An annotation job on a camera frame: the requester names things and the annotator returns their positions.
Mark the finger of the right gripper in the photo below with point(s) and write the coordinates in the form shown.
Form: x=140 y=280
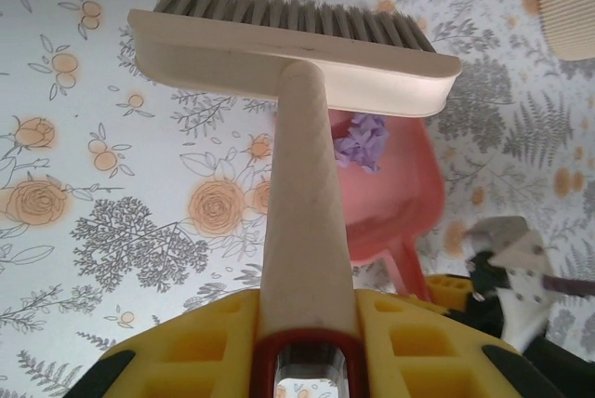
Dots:
x=446 y=291

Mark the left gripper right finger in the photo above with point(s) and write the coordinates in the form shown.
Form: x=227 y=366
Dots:
x=418 y=356

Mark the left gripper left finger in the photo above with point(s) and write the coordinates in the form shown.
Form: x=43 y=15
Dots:
x=195 y=361

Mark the pink plastic dustpan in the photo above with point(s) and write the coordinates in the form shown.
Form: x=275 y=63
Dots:
x=395 y=202

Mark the purple paper scrap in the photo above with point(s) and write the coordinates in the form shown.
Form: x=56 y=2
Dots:
x=360 y=142

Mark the cream hand brush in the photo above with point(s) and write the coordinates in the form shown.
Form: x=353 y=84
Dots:
x=302 y=184

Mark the floral patterned table cover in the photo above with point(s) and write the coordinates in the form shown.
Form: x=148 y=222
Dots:
x=70 y=137

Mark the cream plastic waste bin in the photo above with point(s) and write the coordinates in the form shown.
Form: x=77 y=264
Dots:
x=567 y=7

